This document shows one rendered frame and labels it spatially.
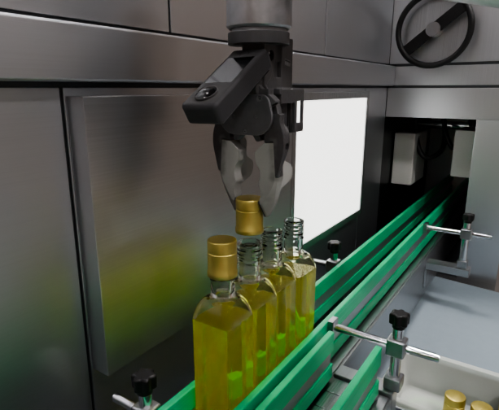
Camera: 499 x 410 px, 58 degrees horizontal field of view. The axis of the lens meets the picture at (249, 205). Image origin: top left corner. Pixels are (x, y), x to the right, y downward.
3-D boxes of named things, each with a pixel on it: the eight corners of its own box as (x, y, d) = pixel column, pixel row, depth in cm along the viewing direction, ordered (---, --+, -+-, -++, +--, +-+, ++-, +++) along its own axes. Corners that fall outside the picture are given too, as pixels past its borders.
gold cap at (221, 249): (218, 266, 54) (217, 232, 53) (243, 272, 52) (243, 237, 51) (201, 276, 51) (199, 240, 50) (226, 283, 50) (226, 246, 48)
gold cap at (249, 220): (245, 225, 58) (245, 193, 57) (269, 230, 56) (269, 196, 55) (229, 233, 55) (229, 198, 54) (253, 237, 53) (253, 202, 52)
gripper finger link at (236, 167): (259, 204, 61) (269, 137, 57) (234, 214, 56) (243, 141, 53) (240, 198, 62) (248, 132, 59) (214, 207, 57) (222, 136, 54)
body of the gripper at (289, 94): (304, 137, 57) (308, 35, 53) (270, 143, 50) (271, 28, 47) (254, 133, 61) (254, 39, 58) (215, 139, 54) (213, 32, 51)
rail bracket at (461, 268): (420, 280, 130) (427, 206, 125) (483, 294, 121) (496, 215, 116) (415, 285, 126) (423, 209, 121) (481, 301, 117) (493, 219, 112)
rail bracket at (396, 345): (331, 358, 75) (334, 290, 72) (436, 395, 66) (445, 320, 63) (324, 367, 73) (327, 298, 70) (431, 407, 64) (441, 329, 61)
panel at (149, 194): (352, 211, 130) (359, 91, 121) (361, 213, 128) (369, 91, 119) (93, 368, 57) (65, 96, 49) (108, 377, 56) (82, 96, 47)
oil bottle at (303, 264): (283, 360, 76) (286, 242, 70) (313, 372, 73) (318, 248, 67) (265, 377, 71) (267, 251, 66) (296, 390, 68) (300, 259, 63)
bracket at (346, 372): (339, 398, 76) (342, 362, 75) (395, 420, 71) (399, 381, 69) (331, 410, 73) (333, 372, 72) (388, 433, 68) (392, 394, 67)
